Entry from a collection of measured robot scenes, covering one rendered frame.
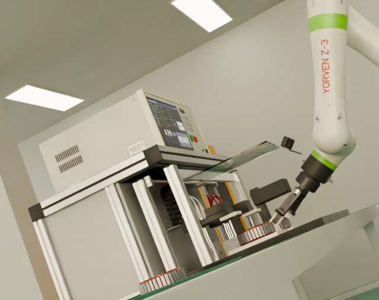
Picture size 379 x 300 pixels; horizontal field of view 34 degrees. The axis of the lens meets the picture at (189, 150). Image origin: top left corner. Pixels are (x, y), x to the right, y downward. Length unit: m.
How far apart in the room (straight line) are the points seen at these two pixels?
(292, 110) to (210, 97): 1.01
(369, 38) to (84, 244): 1.08
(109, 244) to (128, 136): 0.33
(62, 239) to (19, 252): 3.99
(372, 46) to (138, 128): 0.78
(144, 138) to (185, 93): 5.80
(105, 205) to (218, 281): 1.45
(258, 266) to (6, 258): 5.54
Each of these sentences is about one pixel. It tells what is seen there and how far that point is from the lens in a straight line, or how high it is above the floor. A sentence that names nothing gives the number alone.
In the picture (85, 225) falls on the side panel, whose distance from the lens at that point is 1.77.
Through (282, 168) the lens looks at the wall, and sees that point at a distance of 7.22.
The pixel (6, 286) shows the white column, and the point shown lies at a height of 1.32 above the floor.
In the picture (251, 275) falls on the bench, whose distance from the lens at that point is 0.35.
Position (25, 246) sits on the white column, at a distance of 5.77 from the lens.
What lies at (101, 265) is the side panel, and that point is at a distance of 1.76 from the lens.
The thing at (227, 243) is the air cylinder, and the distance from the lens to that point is 2.05.
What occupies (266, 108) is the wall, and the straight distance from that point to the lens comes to 7.31.
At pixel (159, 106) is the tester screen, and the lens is 1.93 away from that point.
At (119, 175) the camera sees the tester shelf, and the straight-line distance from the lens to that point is 1.71.
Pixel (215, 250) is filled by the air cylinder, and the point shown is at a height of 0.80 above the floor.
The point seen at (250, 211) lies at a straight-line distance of 2.04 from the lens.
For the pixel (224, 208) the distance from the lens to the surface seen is 1.80.
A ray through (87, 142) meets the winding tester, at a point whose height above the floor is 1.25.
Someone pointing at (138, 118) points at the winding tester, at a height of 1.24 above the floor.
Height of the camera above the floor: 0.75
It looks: 11 degrees up
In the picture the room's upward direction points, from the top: 23 degrees counter-clockwise
